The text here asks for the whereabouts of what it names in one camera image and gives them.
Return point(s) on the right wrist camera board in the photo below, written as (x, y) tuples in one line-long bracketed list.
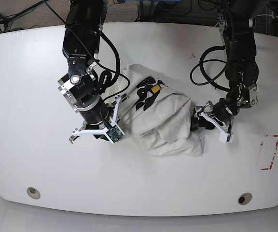
[(115, 134)]

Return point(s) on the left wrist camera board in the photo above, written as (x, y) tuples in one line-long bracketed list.
[(226, 137)]

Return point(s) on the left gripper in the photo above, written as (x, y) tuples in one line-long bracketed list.
[(222, 112)]

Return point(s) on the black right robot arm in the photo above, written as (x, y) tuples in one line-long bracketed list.
[(82, 87)]

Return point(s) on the white T-shirt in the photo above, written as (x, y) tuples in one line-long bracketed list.
[(156, 114)]

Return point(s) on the red tape rectangle marking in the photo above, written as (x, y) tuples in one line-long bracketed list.
[(267, 152)]

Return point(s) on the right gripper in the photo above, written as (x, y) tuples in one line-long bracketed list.
[(99, 117)]

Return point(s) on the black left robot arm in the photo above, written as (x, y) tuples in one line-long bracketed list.
[(239, 76)]

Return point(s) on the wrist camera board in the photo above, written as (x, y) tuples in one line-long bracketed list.
[(115, 134), (226, 137)]

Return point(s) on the left table cable grommet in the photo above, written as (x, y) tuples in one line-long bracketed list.
[(33, 193)]

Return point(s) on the right table cable grommet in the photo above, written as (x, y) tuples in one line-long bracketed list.
[(244, 199)]

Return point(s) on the table cable grommet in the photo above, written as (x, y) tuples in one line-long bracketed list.
[(33, 193), (244, 199)]

